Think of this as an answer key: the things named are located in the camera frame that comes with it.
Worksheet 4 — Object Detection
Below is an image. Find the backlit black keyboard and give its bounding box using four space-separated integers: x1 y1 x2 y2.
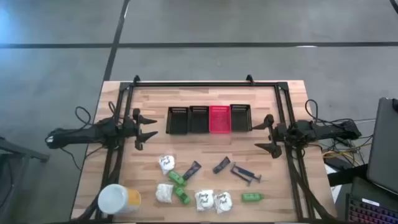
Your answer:
345 193 398 224

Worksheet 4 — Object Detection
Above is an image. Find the black power adapter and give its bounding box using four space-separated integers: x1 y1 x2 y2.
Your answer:
326 157 354 171

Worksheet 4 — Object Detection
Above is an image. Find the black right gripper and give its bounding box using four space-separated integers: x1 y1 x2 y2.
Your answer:
251 114 289 159

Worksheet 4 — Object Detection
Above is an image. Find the white yellow round tub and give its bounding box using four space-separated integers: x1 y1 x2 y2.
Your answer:
97 183 142 215

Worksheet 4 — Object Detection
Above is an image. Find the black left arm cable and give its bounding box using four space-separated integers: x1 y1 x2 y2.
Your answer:
75 106 94 127

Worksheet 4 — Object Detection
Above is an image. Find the black metal rig frame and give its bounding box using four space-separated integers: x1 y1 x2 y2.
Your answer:
81 74 338 222

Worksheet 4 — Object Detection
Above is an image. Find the dark blue toiletry tube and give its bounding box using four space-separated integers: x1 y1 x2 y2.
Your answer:
182 161 202 181
212 156 231 174

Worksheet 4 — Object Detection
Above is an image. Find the red slotted plastic basket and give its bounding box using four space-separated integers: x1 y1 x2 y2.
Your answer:
208 105 232 134

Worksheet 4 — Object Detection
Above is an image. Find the white cotton ball bag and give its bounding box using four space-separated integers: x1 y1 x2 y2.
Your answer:
155 183 174 203
214 191 233 215
194 189 215 212
158 154 175 175

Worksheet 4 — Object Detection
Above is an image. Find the black slotted plastic basket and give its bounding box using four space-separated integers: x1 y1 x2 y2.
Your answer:
165 106 190 135
229 104 252 133
188 105 210 134

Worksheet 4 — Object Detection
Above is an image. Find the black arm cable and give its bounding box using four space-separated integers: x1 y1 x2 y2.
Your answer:
75 106 94 127
305 99 320 123

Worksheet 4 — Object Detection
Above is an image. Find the yellow cable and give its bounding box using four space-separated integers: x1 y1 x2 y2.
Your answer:
322 146 374 159

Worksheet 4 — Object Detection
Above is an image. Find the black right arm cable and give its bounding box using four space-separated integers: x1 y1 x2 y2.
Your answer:
305 99 320 123

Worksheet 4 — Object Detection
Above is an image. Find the grey side table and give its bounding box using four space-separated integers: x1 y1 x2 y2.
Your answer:
0 136 50 163

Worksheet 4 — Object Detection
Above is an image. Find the laptop computer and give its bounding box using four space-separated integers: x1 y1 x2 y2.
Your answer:
366 97 398 195

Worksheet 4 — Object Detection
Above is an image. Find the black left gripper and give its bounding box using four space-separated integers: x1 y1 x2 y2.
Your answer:
123 108 159 151

